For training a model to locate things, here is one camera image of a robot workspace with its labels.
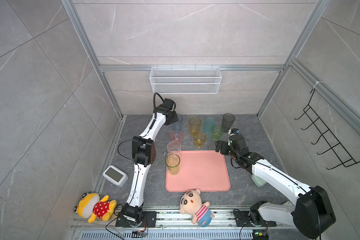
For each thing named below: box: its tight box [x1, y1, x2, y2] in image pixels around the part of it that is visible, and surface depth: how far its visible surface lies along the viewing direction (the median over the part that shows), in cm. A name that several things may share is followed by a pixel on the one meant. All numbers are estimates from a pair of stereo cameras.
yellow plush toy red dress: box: [74, 192, 117, 223], surface depth 74 cm
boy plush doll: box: [179, 189, 215, 227], surface depth 72 cm
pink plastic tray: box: [165, 150, 231, 192], surface depth 90 cm
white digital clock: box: [103, 165, 129, 187], surface depth 86 cm
